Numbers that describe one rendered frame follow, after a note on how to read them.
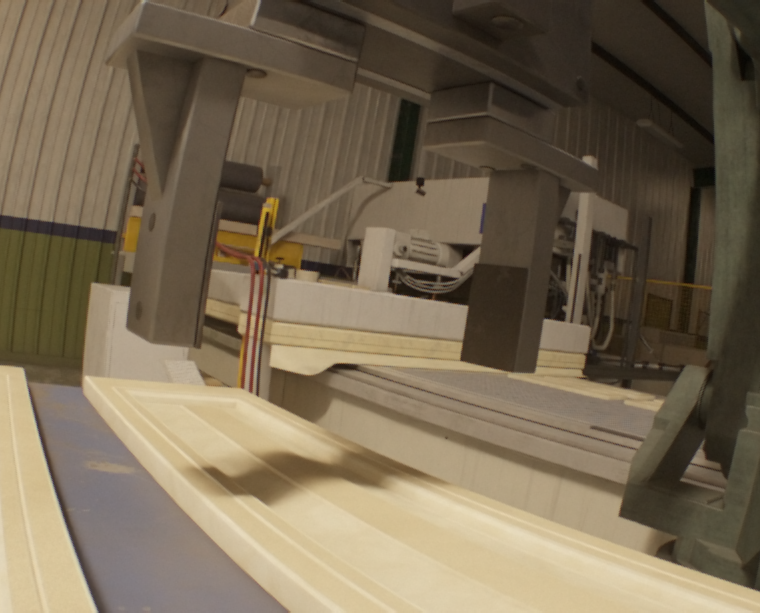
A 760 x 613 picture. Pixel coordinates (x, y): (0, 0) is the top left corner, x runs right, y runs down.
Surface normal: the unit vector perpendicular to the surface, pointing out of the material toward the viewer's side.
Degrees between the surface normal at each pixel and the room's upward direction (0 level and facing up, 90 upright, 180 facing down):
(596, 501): 90
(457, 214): 90
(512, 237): 90
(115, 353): 90
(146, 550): 0
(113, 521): 0
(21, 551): 0
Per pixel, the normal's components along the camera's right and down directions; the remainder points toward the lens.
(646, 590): -0.70, -0.35
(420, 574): 0.00, -0.99
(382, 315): 0.61, 0.11
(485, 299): -0.76, -0.10
